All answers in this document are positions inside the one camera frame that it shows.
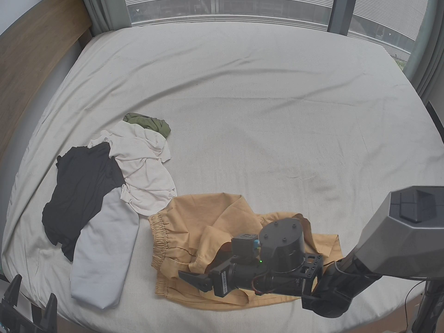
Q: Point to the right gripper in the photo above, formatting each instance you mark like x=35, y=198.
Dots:
x=242, y=276

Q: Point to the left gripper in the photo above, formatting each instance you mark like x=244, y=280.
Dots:
x=14, y=323

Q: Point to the tan shorts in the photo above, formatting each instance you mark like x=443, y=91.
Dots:
x=187, y=227

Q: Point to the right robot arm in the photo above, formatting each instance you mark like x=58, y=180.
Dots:
x=399, y=241

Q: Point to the bed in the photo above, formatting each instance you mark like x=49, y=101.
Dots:
x=263, y=123

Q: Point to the pale grey garment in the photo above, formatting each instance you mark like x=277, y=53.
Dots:
x=104, y=255

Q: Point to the white garment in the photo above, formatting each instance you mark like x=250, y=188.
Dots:
x=145, y=179

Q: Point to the black garment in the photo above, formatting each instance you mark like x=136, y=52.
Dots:
x=83, y=186

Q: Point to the green garment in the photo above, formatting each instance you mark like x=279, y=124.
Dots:
x=152, y=122

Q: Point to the blue-green curtain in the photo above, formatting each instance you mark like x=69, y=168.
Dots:
x=428, y=54
x=100, y=5

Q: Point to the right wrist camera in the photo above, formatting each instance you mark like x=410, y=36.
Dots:
x=244, y=246

